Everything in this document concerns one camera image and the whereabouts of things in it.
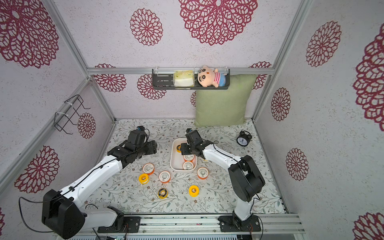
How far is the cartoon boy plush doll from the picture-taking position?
0.86m

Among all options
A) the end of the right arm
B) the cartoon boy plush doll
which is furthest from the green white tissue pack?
the end of the right arm

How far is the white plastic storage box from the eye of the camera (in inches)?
35.8

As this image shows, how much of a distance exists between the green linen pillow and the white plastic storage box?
10.0 inches

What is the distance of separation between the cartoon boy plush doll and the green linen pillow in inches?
2.4
